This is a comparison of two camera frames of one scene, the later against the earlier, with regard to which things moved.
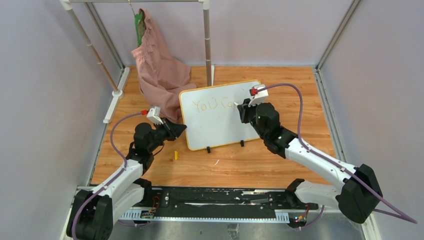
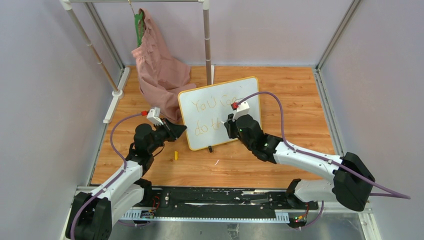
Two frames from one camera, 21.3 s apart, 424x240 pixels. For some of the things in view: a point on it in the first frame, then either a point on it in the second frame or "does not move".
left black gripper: (173, 130) does not move
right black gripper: (245, 109) to (231, 126)
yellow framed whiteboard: (211, 115) does not move
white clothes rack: (117, 89) does not move
